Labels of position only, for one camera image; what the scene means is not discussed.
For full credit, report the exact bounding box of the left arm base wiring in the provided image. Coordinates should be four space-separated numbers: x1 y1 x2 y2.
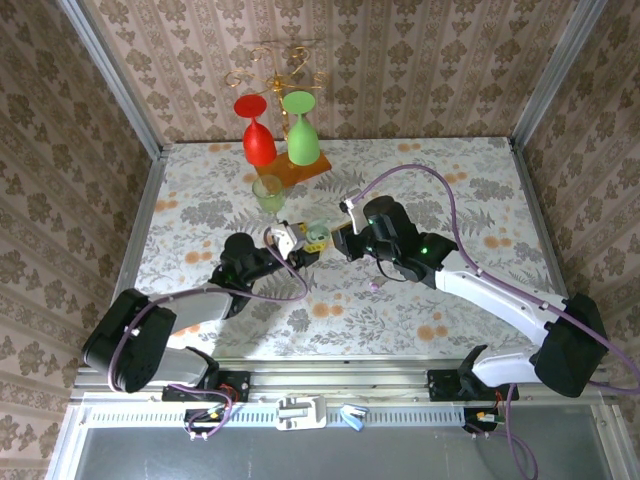
167 382 236 442

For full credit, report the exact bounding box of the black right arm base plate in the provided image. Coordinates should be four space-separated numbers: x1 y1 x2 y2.
427 368 520 403

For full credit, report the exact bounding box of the white slotted cable duct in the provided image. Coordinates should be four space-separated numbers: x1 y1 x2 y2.
79 402 466 427

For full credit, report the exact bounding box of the aluminium mounting rail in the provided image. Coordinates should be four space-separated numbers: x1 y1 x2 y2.
69 357 621 402

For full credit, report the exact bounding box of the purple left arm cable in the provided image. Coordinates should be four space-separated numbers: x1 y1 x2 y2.
108 227 309 394

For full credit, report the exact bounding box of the aluminium frame post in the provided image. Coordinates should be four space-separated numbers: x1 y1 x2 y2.
57 0 166 160
512 0 609 146

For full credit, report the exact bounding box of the grey metal panel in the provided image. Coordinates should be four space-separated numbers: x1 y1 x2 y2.
49 405 640 480

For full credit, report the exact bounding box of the mint green charging case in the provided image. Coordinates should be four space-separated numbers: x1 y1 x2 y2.
306 217 332 244

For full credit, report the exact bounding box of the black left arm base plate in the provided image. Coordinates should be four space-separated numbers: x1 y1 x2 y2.
160 370 251 404

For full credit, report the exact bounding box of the red wine glass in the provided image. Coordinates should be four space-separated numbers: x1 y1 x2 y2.
233 94 278 167

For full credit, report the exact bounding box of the blue plastic clip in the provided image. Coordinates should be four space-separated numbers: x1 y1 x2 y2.
339 403 370 432

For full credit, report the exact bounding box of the gold wire glass rack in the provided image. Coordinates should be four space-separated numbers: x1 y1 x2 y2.
223 46 329 136

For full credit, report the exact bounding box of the aluminium table side rail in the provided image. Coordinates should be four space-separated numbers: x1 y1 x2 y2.
121 149 169 296
508 137 572 301

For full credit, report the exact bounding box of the orange rack base board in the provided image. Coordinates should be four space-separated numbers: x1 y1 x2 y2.
254 149 334 189

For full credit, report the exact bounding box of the clear green drinking glass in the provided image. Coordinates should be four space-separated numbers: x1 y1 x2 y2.
251 174 286 216

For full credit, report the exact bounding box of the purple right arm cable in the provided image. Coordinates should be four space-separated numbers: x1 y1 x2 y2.
349 164 640 394

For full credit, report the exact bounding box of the right arm base wiring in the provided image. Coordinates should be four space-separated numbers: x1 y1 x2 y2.
462 384 540 480

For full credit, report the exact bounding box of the white plastic bracket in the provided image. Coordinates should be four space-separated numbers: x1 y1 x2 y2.
276 394 329 431

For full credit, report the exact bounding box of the opaque green wine glass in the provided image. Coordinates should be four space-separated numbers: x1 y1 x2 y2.
281 90 321 166

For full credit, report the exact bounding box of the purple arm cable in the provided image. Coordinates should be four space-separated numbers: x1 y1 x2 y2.
349 164 640 394
108 227 309 394

